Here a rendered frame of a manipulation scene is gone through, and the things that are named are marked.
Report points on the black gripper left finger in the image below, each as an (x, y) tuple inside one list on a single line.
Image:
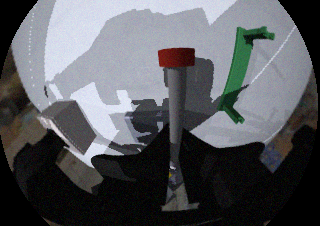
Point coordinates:
[(150, 167)]

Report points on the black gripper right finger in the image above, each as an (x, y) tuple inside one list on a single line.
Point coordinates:
[(200, 161)]

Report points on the grey pin with red head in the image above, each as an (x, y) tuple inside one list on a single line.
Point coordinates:
[(176, 60)]

